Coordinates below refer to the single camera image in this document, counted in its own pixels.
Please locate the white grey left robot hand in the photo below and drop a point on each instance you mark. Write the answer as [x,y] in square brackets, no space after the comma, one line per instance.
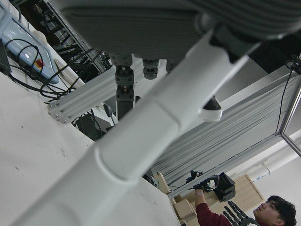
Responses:
[145,127]

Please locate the aluminium profile rail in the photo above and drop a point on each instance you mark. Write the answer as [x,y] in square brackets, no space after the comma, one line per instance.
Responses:
[87,94]

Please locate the black box device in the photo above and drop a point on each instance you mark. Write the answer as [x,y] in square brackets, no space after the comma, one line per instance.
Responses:
[225,186]

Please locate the light wooden cabinet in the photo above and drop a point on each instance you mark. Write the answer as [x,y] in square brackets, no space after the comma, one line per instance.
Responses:
[247,190]

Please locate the light blue teach pendant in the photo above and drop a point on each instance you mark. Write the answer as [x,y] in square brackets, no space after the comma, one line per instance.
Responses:
[21,47]

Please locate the aluminium frame post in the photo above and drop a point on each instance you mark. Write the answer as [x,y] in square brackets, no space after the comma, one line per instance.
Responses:
[290,110]

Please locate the person in red sweater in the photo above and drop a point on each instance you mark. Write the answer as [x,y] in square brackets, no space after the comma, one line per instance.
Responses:
[277,209]

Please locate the grey pleated curtain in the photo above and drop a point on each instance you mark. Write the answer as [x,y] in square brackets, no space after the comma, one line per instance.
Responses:
[223,146]

